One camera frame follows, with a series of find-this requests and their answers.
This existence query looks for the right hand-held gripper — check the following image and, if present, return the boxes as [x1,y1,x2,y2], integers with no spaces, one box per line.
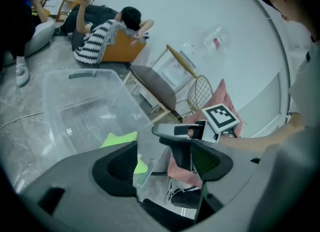
[151,103,241,172]

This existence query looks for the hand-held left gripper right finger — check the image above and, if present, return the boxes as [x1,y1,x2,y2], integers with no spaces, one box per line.
[190,125,312,226]

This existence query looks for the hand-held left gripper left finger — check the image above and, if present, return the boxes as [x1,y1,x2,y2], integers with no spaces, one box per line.
[16,140,151,232]

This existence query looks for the green star plush pillow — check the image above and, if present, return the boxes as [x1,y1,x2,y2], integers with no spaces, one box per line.
[99,130,149,176]

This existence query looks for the clear plastic storage bin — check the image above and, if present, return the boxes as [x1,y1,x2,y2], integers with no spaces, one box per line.
[41,68,173,194]

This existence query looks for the person's right forearm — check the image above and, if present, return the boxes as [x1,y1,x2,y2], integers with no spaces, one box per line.
[219,112,306,155]

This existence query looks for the person's right white shoe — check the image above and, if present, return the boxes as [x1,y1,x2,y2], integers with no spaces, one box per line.
[165,177,201,205]

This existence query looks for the person's black trousers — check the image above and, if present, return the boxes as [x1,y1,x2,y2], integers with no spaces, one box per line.
[171,187,203,209]

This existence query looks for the brown seat wooden chair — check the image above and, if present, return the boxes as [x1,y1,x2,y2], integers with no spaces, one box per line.
[122,44,198,124]

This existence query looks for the pink padded armchair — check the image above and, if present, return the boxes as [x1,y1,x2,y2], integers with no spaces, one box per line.
[166,78,243,186]

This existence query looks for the white water dispenser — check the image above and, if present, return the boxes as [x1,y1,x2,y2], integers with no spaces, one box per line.
[159,48,201,89]

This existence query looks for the orange sofa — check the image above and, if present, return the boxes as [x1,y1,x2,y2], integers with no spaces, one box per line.
[101,29,148,64]

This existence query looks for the clear water bottle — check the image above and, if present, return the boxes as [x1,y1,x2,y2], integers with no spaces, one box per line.
[183,25,229,54]

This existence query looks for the person's grey shirt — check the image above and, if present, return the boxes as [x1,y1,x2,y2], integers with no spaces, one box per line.
[287,33,320,136]

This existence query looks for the grey beanbag seat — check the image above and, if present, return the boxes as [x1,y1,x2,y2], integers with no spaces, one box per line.
[2,19,56,66]

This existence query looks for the gold wire chair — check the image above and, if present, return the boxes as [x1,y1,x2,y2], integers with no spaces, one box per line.
[179,75,215,119]

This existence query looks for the white cable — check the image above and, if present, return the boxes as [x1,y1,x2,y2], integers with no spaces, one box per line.
[0,110,45,131]

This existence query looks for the wooden frame rack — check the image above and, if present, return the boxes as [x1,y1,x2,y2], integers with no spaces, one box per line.
[55,0,98,23]

